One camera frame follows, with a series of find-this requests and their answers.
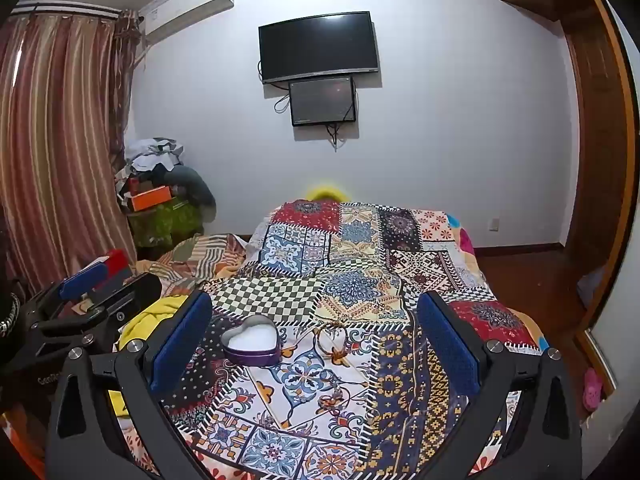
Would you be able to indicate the patchwork printed blanket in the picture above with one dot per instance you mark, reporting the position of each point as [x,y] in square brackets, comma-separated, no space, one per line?
[350,270]

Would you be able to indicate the dark teal garment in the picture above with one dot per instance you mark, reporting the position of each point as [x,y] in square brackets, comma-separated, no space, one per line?
[192,182]

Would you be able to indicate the grey white clothes pile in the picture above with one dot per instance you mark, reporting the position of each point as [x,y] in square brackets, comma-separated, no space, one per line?
[150,152]

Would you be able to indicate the pale blue bag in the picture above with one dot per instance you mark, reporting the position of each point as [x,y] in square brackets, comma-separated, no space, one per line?
[591,285]

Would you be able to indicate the white air conditioner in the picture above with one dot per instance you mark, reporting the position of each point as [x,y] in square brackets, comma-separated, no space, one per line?
[185,7]

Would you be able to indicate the yellow round object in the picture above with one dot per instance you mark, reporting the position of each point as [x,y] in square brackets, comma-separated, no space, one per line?
[326,191]

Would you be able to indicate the large black wall television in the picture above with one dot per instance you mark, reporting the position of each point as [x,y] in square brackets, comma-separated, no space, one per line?
[317,47]

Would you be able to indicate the orange box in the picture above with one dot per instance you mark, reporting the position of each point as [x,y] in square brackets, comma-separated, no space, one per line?
[150,198]

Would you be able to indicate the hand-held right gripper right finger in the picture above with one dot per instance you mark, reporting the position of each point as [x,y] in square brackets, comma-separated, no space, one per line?
[447,345]

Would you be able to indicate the brown wooden wardrobe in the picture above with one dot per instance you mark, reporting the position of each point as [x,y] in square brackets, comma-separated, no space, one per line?
[595,150]

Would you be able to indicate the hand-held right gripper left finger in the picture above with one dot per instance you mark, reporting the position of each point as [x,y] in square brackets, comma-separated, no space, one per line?
[182,340]

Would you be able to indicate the red striped curtain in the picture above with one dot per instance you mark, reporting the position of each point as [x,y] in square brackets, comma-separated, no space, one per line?
[55,135]

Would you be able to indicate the purple heart-shaped tin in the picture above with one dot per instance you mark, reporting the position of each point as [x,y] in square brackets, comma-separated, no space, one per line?
[250,356]

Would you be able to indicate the striped brown blanket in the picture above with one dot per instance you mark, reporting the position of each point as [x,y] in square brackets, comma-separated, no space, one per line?
[200,255]

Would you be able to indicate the pink slipper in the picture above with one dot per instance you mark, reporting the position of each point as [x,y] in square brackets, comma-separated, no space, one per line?
[592,389]

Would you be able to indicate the white wall outlet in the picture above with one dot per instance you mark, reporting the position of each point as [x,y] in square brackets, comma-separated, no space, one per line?
[494,224]

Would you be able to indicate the small black wall monitor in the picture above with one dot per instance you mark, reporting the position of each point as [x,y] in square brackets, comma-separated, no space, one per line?
[322,101]

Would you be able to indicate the red box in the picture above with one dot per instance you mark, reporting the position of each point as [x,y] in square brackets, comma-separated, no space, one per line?
[116,260]

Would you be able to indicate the green cloth covered box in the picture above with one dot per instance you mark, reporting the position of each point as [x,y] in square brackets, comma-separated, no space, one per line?
[162,222]

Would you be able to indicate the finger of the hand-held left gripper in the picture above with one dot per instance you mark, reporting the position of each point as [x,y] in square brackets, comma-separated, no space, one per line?
[132,292]
[82,280]

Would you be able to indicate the pink yellow fleece blanket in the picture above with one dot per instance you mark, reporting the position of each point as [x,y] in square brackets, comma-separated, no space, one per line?
[462,235]

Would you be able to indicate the yellow cloth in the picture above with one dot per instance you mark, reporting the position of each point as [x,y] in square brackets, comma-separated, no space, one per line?
[145,317]

